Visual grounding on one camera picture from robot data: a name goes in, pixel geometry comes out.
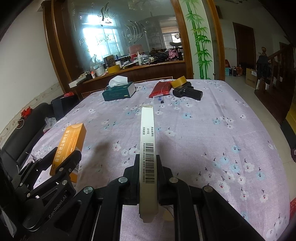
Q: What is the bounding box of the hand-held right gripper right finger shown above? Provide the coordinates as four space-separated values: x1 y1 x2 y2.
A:
157 154 266 241

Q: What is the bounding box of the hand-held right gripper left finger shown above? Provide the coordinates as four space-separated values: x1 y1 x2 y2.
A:
44 160 140 241

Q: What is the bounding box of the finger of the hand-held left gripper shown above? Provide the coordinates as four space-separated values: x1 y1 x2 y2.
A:
50 149 82 183
18 146 59 179

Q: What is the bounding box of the orange cardboard box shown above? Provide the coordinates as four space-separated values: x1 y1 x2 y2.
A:
50 123 86 183

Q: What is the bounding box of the white barcode cardboard box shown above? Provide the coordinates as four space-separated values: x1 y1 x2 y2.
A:
138 105 160 223

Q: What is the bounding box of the black sofa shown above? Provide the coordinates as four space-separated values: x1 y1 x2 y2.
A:
0 102 60 167

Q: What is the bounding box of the clear plastic bag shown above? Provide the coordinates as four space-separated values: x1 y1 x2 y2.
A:
44 117 57 133

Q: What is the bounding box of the black bag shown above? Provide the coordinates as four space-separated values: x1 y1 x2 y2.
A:
51 94 80 121

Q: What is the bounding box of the purple floral tablecloth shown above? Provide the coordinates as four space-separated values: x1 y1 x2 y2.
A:
26 79 290 241

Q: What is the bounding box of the teal tissue box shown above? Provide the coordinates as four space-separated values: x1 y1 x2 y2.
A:
102 76 136 102

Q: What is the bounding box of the black handheld device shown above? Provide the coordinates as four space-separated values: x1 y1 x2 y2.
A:
172 82 203 101

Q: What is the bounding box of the round metal tin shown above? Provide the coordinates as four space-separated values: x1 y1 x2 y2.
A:
92 65 105 77

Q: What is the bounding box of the flat red packet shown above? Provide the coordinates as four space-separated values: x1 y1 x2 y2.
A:
149 81 173 98

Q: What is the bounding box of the brown tape roll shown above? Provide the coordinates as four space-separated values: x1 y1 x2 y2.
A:
171 76 188 88

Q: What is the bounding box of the wooden glass partition cabinet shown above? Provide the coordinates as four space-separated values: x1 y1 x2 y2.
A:
43 0 220 100

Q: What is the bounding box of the brown cardboard box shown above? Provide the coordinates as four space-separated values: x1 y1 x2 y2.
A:
246 68 258 88

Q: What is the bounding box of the wooden stair railing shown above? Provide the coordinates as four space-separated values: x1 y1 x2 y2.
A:
254 43 296 123

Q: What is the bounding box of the brown wooden door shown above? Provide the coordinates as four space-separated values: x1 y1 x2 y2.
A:
232 22 257 70

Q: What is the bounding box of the dark jacket on post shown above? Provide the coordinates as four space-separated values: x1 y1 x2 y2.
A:
256 54 271 80

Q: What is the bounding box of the green bamboo wall decal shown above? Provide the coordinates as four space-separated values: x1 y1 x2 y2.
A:
180 0 213 80

